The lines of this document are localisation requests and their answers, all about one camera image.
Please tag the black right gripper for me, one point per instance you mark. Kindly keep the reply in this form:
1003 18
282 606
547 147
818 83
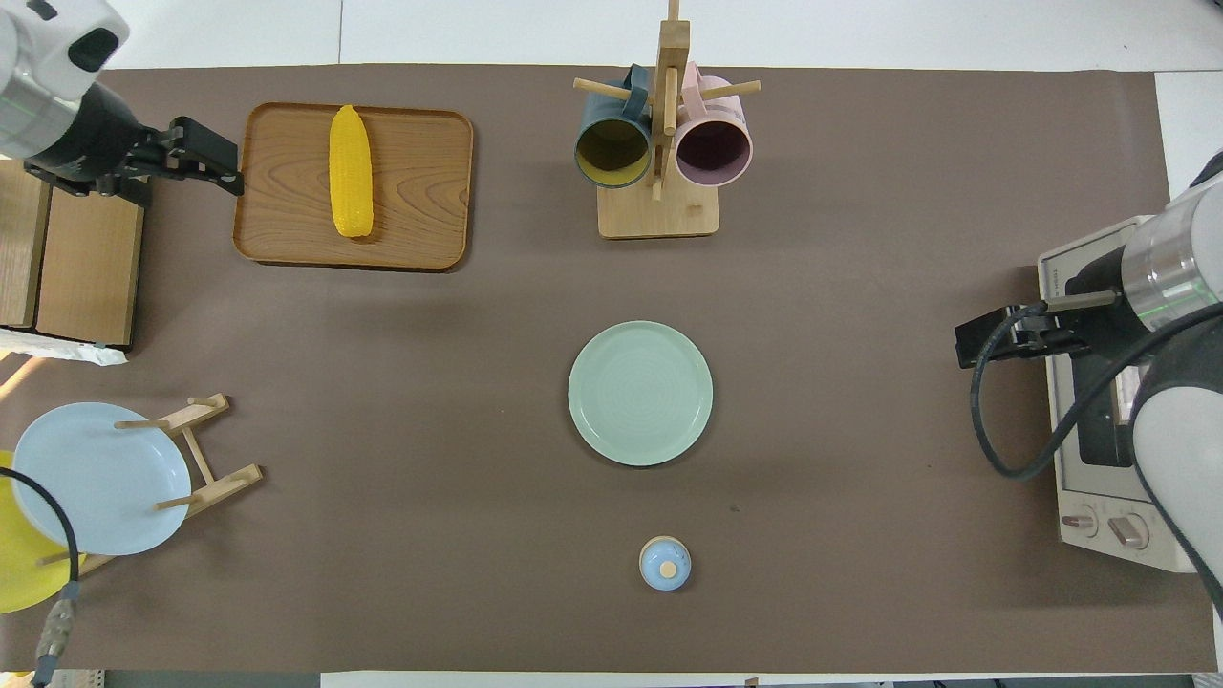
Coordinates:
1094 306

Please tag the wooden plate rack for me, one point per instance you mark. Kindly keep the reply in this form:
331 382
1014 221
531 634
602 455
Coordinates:
220 483

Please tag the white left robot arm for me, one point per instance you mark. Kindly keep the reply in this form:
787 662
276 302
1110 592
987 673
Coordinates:
48 57

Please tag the light green plate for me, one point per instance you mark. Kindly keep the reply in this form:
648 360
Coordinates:
640 392

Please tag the pink mug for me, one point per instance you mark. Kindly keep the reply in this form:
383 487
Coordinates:
712 153

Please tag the light blue plate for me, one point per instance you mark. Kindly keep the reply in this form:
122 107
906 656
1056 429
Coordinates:
96 487

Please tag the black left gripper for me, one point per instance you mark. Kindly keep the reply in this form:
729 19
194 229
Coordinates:
100 148

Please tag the dark blue mug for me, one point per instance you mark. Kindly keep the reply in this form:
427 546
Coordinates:
611 153

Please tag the oven glass door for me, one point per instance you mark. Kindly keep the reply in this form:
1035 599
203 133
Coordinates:
1099 430

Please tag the small blue bell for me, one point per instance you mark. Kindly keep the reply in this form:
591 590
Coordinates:
665 566

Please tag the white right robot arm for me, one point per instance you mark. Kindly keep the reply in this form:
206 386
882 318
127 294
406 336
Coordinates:
1175 268

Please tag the wooden tray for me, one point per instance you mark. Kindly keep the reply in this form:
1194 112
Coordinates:
420 186

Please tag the wooden mug rack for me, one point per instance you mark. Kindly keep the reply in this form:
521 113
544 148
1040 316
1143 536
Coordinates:
659 215

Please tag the brown table mat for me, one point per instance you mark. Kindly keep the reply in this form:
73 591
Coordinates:
430 382

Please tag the yellow plate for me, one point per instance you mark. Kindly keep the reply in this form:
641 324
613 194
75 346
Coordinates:
19 573

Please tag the white toaster oven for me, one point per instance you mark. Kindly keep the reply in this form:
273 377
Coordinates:
1108 535

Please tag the yellow corn cob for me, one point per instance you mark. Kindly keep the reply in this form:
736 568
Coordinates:
351 172

